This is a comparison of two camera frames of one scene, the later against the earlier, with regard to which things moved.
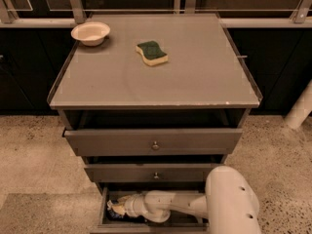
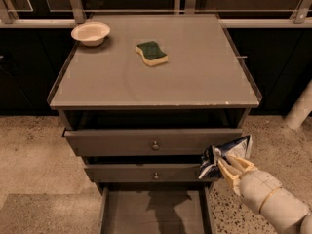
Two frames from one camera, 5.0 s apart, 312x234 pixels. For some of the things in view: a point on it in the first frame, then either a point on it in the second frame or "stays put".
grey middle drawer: x=149 y=173 stays put
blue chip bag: x=112 y=212 -> x=239 y=146
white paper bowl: x=92 y=33 stays put
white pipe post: x=301 y=109 stays put
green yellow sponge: x=151 y=53 stays put
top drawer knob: x=155 y=146 stays put
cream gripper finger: x=125 y=198 -> x=245 y=165
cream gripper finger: x=119 y=209 -> x=233 y=178
